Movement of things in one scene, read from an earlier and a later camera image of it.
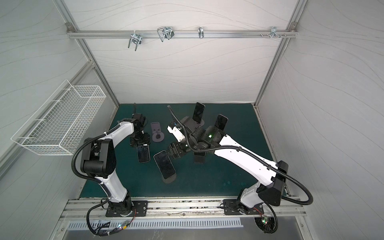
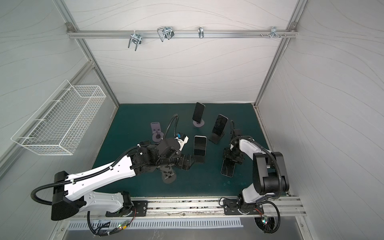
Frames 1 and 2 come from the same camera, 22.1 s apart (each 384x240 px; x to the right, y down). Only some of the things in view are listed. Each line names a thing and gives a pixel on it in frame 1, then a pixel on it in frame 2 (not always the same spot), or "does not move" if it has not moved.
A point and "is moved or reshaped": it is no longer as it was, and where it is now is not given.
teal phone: (164, 164) is moved or reshaped
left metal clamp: (135, 38) does not move
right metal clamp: (273, 31) does not move
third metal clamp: (201, 33) does not move
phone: (198, 112) does not move
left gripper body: (140, 138) to (180, 162)
